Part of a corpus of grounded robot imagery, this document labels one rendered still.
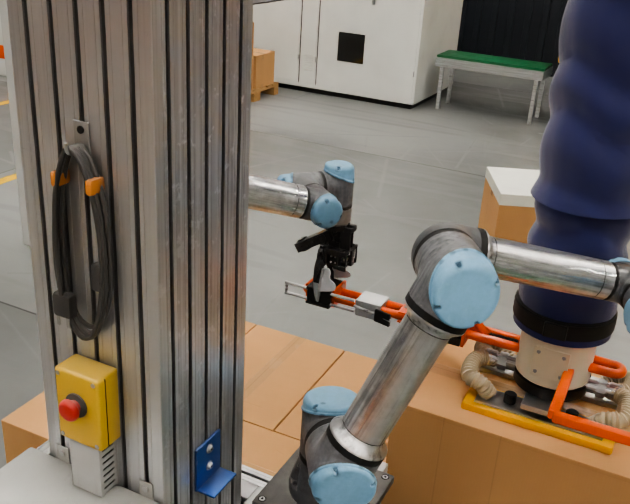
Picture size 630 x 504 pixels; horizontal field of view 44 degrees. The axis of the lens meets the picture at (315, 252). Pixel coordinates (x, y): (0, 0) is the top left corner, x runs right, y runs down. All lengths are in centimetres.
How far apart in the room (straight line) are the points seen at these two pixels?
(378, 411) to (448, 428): 51
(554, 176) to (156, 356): 90
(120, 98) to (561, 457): 121
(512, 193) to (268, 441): 165
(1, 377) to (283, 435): 181
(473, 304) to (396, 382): 19
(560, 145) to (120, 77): 92
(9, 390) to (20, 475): 251
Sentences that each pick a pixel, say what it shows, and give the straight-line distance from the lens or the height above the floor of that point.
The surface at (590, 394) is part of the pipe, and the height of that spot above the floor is 113.
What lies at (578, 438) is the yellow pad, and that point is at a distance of 187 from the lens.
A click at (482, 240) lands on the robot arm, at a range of 143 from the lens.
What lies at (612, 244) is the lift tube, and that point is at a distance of 174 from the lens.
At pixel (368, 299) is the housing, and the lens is 201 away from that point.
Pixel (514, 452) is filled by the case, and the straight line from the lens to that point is 186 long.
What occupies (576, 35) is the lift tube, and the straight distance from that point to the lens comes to 163.
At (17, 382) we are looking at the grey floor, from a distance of 402.
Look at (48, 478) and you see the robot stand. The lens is 145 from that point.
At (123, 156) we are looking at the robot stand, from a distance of 112.
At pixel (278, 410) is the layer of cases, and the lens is 276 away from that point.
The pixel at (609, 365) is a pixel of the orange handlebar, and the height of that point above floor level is 122.
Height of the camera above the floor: 214
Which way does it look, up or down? 24 degrees down
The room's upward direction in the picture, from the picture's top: 4 degrees clockwise
